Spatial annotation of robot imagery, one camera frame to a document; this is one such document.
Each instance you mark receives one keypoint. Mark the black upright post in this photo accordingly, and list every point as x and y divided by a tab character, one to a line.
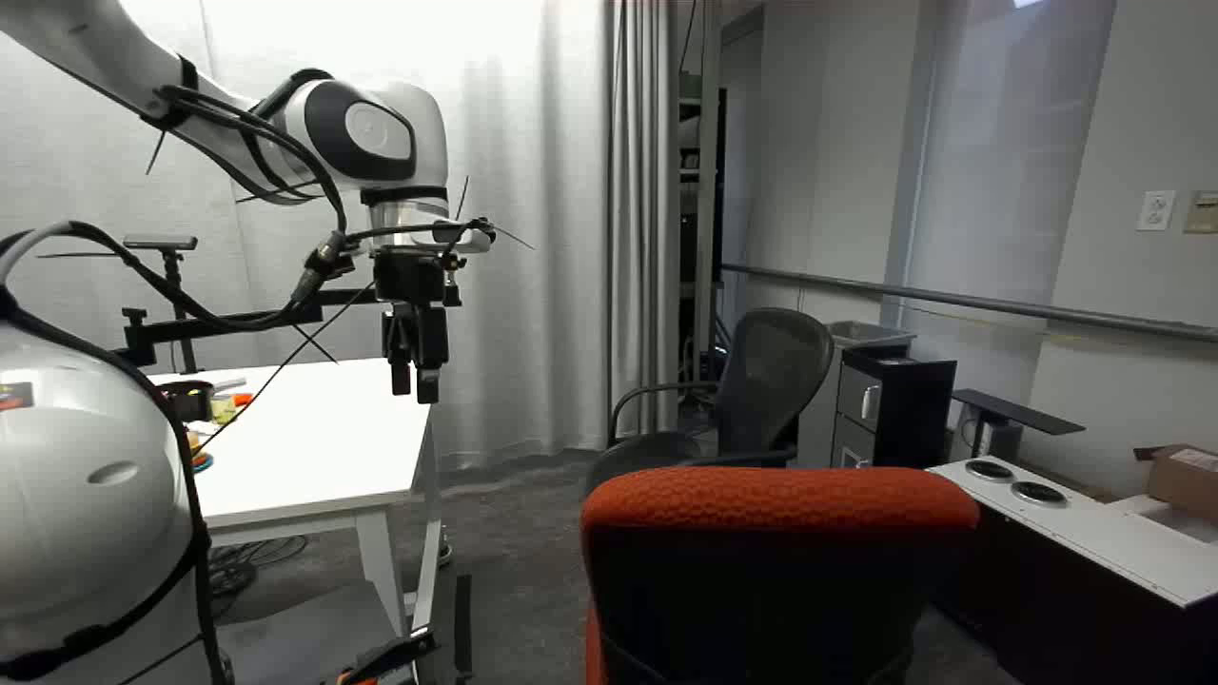
461	635

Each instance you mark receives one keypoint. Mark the grey filing cabinet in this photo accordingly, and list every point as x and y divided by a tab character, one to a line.
822	405

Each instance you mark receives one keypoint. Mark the cardboard box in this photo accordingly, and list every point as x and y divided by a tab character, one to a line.
1185	480

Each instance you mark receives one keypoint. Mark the orange fabric chair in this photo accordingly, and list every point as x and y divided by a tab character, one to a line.
773	571

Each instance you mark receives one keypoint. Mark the dark cabinet with white top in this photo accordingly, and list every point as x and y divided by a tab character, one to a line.
1079	596

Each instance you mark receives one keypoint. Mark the black computer tower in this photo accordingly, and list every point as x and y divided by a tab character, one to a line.
909	412

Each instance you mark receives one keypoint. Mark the white table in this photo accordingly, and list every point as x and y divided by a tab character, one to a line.
319	442

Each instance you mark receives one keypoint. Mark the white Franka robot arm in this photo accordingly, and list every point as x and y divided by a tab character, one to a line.
88	508

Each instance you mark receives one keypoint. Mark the black clamp with orange tip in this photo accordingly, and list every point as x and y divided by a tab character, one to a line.
387	656

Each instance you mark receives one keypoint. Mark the small black table item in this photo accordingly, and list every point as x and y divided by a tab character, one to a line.
187	403

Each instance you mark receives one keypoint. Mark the small colourful table item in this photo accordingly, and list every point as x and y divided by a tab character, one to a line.
229	405

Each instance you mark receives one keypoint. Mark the white light switch plate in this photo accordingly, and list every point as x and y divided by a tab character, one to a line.
1154	210

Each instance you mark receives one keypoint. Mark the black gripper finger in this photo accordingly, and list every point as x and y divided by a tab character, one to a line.
433	371
399	367

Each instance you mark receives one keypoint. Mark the black mesh office chair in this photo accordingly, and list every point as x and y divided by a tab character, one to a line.
767	374

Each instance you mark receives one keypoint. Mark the black flat armrest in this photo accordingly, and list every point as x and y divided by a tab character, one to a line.
1015	412

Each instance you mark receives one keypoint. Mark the grey wall rail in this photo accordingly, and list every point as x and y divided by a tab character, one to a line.
966	303

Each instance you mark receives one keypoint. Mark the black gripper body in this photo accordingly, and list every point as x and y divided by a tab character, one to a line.
418	275

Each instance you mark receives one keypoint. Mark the white curtain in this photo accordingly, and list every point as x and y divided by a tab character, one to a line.
545	193

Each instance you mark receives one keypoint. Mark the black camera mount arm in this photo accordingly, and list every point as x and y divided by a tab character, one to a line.
186	333

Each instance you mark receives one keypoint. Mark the dark shelving unit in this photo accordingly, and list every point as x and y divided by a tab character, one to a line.
689	232

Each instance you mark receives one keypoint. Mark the beige wall plate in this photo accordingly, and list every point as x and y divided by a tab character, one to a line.
1203	210

